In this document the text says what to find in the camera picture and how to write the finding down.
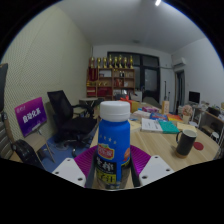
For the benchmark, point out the black office chair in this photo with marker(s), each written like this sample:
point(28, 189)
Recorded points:
point(73, 125)

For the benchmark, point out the black mug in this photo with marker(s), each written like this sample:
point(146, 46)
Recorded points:
point(185, 143)

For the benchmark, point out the white round stool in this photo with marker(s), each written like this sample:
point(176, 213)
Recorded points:
point(215, 135)

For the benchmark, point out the black framed glass door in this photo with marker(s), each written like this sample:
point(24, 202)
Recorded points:
point(150, 78)

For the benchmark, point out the thick tan book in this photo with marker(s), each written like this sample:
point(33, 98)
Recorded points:
point(135, 126)

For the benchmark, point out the purple sign board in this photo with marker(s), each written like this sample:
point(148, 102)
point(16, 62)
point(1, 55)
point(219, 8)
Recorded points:
point(30, 116)

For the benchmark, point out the small round side table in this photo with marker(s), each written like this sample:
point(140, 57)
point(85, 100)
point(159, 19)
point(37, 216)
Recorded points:
point(87, 99)

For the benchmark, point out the yellow gift box, red ribbon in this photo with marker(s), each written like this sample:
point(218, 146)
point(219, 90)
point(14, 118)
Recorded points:
point(134, 106)

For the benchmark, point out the ceiling light tube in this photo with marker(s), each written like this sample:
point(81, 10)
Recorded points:
point(158, 2)

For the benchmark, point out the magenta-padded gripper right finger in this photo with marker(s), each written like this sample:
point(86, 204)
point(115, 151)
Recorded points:
point(155, 170)

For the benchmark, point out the wooden shelf unit with trophies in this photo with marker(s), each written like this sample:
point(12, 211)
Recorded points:
point(110, 83)

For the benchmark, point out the blue patterned book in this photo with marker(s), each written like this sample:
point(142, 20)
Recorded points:
point(158, 116)

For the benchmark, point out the teal book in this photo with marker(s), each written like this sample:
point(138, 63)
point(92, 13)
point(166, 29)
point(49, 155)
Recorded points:
point(169, 127)

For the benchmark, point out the black computer monitor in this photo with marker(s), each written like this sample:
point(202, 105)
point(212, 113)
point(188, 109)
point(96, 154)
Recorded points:
point(194, 97)

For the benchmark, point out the orange book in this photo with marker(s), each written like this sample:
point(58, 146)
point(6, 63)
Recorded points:
point(175, 117)

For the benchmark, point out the flat tan book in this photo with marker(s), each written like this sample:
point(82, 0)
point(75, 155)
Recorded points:
point(186, 126)

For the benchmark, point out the white air conditioner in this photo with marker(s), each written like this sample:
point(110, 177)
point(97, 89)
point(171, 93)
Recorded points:
point(179, 62)

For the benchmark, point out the upright beige carton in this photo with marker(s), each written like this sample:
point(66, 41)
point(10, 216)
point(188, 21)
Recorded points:
point(165, 107)

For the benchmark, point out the long wooden side desk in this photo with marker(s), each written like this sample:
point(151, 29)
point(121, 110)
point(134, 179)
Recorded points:
point(213, 116)

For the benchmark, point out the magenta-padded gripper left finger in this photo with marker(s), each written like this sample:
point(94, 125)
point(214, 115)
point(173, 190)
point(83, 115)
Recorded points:
point(70, 171)

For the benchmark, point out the blue bottle with white cap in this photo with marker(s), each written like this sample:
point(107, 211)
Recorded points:
point(113, 136)

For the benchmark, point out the white book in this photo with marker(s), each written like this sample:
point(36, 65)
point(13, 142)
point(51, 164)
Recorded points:
point(151, 125)

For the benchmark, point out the small pink box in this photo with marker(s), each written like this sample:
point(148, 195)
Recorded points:
point(150, 109)

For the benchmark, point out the pink flower bouquet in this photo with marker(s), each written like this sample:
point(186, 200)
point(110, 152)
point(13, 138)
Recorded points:
point(187, 110)

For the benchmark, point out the flat round red coaster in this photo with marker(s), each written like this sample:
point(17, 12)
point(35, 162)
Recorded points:
point(199, 146)

